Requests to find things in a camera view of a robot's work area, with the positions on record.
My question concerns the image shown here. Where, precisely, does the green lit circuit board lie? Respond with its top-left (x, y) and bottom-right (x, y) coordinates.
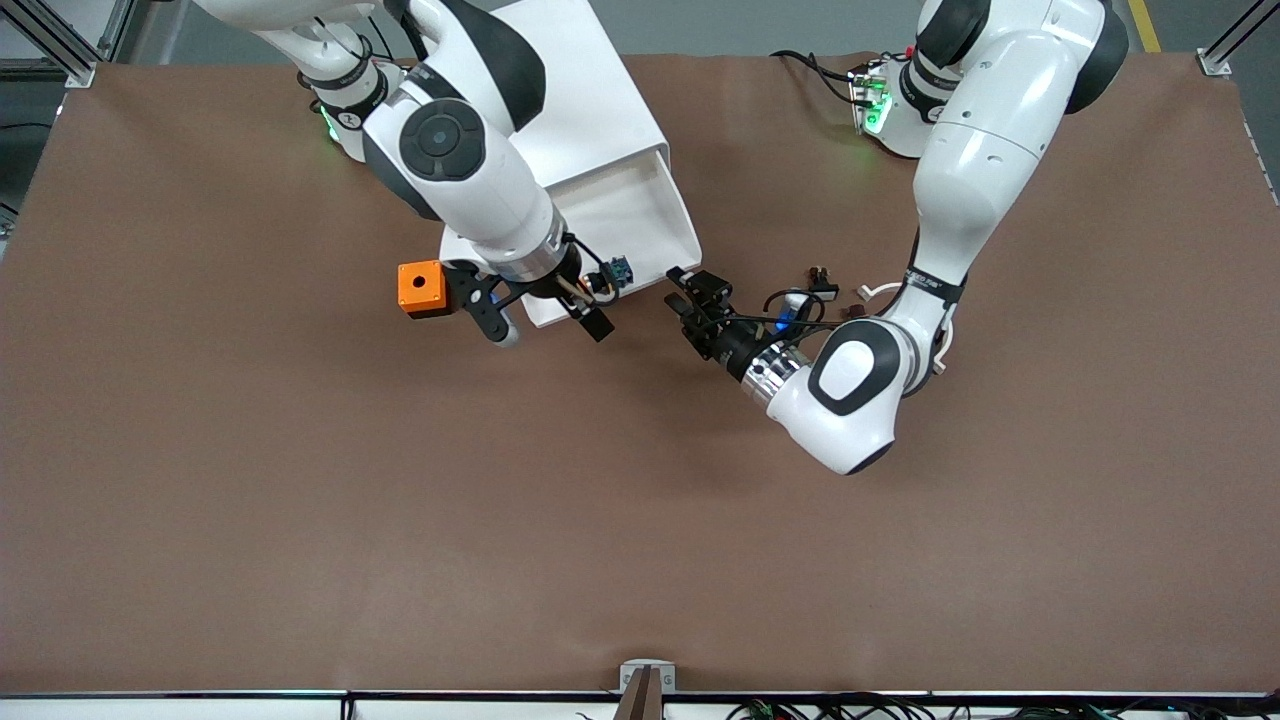
top-left (848, 60), bottom-right (894, 137)

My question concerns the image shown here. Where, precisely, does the grey metal table bracket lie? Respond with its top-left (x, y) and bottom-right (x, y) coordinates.
top-left (619, 659), bottom-right (677, 694)

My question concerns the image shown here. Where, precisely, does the brown flat strip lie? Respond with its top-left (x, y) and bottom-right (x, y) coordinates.
top-left (614, 667), bottom-right (667, 720)

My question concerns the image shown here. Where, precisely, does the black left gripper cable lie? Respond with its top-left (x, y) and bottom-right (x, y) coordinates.
top-left (758, 285), bottom-right (906, 336)

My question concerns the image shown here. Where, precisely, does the orange box with hole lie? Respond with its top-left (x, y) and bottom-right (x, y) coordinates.
top-left (397, 259), bottom-right (454, 321)

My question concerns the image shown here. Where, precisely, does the black base cable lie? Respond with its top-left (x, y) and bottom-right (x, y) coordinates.
top-left (769, 49), bottom-right (863, 104)

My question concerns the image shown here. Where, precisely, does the white table edge rail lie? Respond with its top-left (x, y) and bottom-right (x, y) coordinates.
top-left (0, 691), bottom-right (1280, 720)

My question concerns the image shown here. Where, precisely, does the white curved plastic bracket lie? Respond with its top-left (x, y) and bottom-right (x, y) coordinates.
top-left (857, 282), bottom-right (957, 377)

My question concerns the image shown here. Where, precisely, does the aluminium frame profile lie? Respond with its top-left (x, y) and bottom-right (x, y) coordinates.
top-left (1196, 0), bottom-right (1280, 78)
top-left (0, 0), bottom-right (98, 88)

